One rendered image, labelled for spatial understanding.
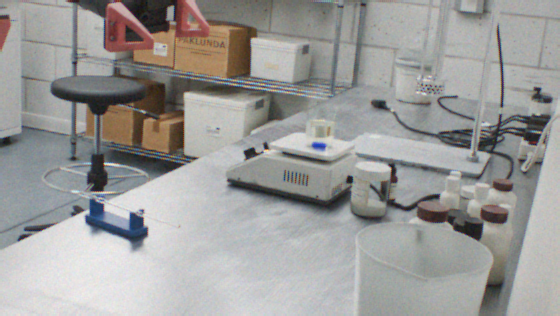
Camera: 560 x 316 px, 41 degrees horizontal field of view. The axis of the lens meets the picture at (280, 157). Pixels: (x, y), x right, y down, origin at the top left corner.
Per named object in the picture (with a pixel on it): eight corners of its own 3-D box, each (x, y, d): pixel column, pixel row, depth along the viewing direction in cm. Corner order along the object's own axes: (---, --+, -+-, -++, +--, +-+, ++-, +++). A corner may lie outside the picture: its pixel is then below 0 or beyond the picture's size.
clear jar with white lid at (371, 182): (371, 205, 129) (377, 160, 127) (392, 216, 124) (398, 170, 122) (342, 208, 126) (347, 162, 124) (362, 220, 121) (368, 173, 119)
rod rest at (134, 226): (83, 220, 110) (83, 197, 109) (100, 215, 113) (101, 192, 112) (132, 238, 105) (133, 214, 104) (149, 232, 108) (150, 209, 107)
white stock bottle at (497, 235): (512, 280, 102) (524, 212, 100) (488, 289, 99) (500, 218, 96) (479, 266, 106) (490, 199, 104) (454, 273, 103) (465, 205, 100)
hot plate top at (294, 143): (267, 148, 129) (267, 143, 128) (296, 136, 139) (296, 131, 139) (331, 161, 124) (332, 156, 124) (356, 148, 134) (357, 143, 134)
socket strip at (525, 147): (517, 159, 169) (520, 141, 168) (529, 128, 205) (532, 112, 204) (542, 164, 167) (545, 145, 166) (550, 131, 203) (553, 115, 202)
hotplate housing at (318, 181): (223, 184, 133) (226, 140, 131) (257, 168, 145) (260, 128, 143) (339, 211, 124) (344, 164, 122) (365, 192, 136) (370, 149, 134)
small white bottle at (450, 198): (454, 229, 120) (461, 181, 118) (435, 225, 121) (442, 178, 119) (456, 223, 123) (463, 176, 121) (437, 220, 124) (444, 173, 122)
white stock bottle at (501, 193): (504, 227, 123) (513, 177, 121) (514, 238, 119) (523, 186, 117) (476, 225, 123) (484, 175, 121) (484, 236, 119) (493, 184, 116)
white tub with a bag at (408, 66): (393, 102, 226) (402, 31, 220) (388, 94, 239) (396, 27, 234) (440, 106, 225) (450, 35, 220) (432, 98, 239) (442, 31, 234)
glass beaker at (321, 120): (323, 155, 125) (327, 108, 123) (296, 148, 128) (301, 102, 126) (342, 149, 130) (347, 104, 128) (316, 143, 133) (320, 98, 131)
